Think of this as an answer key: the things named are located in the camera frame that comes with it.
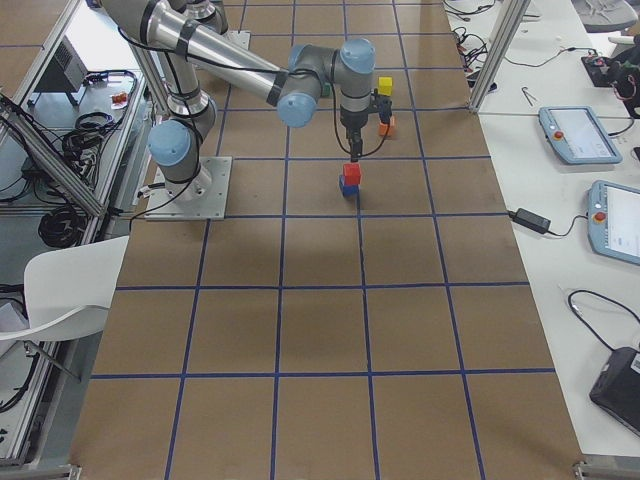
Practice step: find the black laptop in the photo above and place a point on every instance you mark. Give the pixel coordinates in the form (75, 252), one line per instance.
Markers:
(616, 390)

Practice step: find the blue wooden block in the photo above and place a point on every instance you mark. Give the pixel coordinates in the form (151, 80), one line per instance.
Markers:
(347, 190)

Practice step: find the lower teach pendant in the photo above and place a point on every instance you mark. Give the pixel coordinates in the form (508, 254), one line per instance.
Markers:
(613, 221)

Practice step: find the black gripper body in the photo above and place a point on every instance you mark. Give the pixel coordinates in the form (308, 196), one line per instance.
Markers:
(351, 121)

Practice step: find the yellow wooden block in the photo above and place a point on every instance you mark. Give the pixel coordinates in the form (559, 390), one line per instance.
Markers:
(385, 86)

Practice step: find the black power adapter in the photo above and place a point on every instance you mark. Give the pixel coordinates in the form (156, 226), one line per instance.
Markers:
(530, 220)

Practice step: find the red wooden block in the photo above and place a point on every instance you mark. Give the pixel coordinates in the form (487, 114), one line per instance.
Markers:
(351, 173)

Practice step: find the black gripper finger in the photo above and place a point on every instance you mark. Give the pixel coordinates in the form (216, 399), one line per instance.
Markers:
(354, 140)

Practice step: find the aluminium frame post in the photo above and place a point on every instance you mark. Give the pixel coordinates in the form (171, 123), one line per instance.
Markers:
(509, 18)

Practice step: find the orange wooden block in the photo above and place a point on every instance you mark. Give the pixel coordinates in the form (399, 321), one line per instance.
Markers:
(387, 129)

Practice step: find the teach pendant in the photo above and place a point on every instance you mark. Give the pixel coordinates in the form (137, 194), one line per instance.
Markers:
(613, 221)
(576, 136)

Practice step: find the brown paper mat blue grid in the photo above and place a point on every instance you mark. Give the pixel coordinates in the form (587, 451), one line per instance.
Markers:
(310, 336)

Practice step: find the grey control box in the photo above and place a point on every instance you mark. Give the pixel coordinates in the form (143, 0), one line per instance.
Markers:
(65, 74)

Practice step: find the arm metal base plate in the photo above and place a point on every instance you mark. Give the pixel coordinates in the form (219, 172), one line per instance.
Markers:
(206, 197)
(240, 38)

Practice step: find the upper teach pendant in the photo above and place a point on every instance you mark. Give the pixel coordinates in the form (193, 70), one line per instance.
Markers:
(576, 136)

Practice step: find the white chair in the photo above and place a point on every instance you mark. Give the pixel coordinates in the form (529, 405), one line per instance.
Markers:
(68, 294)

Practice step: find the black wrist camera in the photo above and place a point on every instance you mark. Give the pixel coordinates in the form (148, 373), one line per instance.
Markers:
(382, 105)

